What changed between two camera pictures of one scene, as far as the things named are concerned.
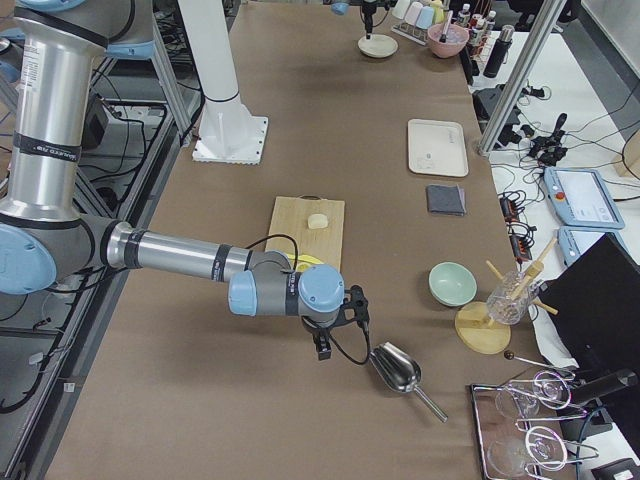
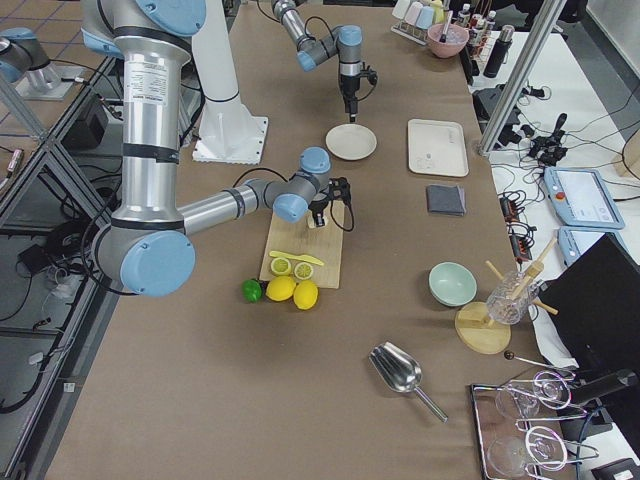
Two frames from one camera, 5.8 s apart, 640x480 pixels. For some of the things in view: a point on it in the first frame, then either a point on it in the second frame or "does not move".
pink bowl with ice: (456, 38) does not move
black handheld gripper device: (550, 149) does not move
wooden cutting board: (290, 232) does not move
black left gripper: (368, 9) → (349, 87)
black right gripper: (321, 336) → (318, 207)
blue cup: (425, 17) does not move
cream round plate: (378, 46) → (351, 142)
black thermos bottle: (499, 51) does not move
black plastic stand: (485, 102) does not move
